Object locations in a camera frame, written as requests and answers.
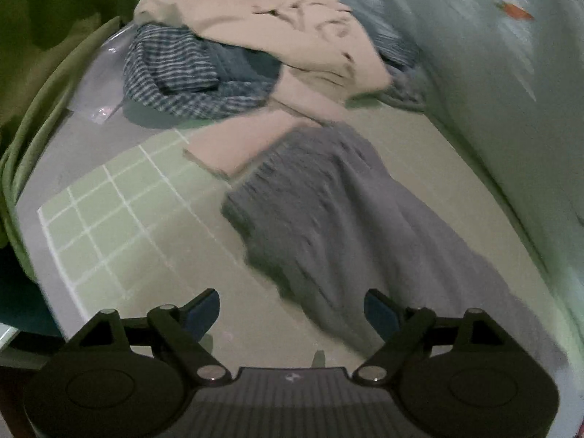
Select blue-grey garment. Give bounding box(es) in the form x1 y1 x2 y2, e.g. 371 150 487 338
224 0 426 114

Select beige garment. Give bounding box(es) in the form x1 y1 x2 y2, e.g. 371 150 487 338
134 0 391 178

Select blue plaid shirt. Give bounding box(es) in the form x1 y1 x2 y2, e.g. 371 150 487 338
123 24 281 120

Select grey fleece pants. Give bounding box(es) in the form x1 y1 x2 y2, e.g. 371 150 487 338
222 124 567 373

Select green blanket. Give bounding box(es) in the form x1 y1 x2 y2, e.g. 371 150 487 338
1 0 139 279

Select light blue carrot-print pillow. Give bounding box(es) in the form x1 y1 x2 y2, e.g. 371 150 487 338
378 0 583 326

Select clear plastic bag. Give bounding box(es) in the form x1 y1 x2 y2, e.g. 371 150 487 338
67 23 137 124

